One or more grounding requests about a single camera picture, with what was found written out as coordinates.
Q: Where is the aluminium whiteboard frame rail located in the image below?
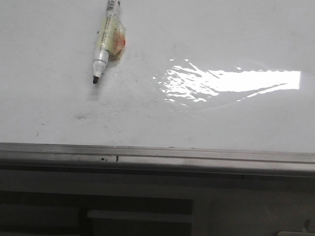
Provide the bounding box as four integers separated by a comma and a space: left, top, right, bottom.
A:
0, 143, 315, 179

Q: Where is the white black-tipped whiteboard marker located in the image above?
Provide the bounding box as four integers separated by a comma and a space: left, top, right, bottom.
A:
93, 0, 126, 84

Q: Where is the white glossy whiteboard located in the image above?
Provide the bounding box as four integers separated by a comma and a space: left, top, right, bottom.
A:
0, 0, 315, 152

